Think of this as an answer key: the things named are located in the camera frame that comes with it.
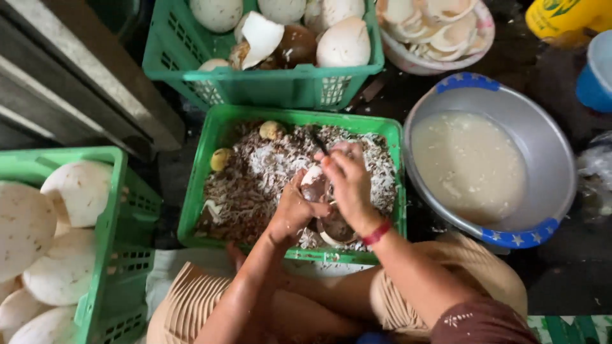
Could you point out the person's left hand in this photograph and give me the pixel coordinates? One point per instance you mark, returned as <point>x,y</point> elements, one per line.
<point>289,215</point>

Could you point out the person's right hand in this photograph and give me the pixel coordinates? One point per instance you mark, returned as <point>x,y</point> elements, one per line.
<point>351,184</point>

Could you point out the half-peeled coconut piece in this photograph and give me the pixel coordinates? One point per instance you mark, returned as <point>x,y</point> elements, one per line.
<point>313,184</point>

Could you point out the dark peeling knife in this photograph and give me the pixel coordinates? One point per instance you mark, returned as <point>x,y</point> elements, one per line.
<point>320,143</point>

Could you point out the brown-skinned coconut half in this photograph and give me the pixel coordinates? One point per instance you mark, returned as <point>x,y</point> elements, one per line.
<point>337,229</point>

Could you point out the heap of coconut shavings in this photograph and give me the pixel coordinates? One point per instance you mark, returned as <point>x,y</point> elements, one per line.
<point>248,186</point>

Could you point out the red wrist band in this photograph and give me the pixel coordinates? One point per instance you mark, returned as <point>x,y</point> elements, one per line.
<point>376,233</point>

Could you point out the yellowish coconut sprout ball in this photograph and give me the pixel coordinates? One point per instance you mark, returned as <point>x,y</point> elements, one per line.
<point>271,130</point>
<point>220,159</point>

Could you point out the green crate with shavings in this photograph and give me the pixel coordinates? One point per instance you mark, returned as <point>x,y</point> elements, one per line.
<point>217,143</point>

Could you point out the cloudy coconut water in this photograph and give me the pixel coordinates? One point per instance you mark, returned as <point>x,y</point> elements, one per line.
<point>466,167</point>

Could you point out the beige pleated shorts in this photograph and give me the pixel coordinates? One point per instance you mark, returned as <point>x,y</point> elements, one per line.
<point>191,306</point>

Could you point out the pink bowl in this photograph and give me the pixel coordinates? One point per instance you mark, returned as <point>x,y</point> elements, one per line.
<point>406,59</point>

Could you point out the white peeled coconut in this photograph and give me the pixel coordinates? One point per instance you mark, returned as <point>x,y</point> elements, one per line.
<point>282,8</point>
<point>337,10</point>
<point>213,65</point>
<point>344,45</point>
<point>216,13</point>

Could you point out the brown unpeeled coconut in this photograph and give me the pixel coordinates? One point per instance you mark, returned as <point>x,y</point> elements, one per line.
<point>297,47</point>

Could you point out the broken white coconut piece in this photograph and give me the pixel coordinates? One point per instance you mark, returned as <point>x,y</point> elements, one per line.
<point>260,37</point>

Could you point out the heap of white coconut slices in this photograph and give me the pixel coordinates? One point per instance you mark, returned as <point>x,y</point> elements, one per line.
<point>437,28</point>

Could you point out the green crate with peeled pile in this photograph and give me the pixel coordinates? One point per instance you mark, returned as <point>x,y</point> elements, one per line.
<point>112,267</point>

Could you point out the maroon sleeve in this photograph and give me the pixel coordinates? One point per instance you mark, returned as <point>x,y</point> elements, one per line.
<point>483,325</point>

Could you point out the green crate with unpeeled coconuts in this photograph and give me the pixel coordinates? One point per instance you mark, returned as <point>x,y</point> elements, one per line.
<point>177,48</point>

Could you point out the pile of peeled white coconuts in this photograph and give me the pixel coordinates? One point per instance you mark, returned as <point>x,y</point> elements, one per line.
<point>62,267</point>

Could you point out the clear plastic bag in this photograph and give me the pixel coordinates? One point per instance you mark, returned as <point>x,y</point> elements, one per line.
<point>595,167</point>

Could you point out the green patterned mat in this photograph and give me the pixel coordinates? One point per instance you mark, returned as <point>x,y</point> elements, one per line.
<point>573,329</point>

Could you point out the blue plastic bucket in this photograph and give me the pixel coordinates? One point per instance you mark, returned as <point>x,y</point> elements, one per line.
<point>595,76</point>

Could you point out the yellow plastic container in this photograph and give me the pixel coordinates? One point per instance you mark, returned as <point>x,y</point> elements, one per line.
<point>566,16</point>

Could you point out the grey metal frame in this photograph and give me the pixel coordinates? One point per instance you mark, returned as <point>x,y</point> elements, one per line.
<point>71,71</point>

